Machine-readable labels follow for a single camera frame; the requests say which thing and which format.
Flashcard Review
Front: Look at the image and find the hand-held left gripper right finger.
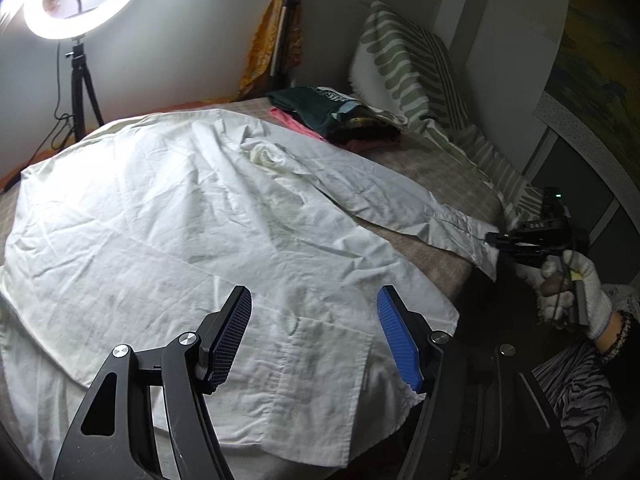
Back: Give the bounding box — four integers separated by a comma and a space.
376, 285, 586, 480

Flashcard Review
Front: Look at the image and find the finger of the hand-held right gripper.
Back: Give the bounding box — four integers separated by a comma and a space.
484, 231, 543, 257

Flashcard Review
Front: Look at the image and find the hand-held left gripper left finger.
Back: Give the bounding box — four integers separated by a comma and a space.
52, 285, 253, 480

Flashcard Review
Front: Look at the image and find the white shirt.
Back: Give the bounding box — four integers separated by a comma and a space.
0, 107, 501, 471

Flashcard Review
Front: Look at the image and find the person's right forearm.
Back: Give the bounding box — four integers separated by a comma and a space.
594, 284, 640, 367

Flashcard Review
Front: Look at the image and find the person's right hand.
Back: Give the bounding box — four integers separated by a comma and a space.
515, 249, 614, 342

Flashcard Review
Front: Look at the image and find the green striped pillow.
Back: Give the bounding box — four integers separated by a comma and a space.
425, 120, 545, 223
347, 0, 472, 133

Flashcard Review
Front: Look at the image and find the checked beige blanket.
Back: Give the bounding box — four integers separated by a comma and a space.
0, 95, 506, 480

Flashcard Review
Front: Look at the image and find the person's striped clothing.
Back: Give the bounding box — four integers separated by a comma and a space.
531, 339, 632, 463

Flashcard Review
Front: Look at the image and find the pink folded garment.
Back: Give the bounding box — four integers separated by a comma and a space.
270, 106, 401, 155

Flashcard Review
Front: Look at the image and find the orange patterned cloth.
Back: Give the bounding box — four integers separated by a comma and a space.
239, 0, 304, 102

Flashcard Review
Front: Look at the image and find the black tripod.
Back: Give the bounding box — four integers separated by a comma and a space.
62, 35, 107, 142

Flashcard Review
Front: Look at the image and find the silver folded pole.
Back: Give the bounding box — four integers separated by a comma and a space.
267, 0, 302, 96

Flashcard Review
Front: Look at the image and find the white ring light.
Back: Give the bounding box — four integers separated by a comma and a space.
0, 0, 153, 41

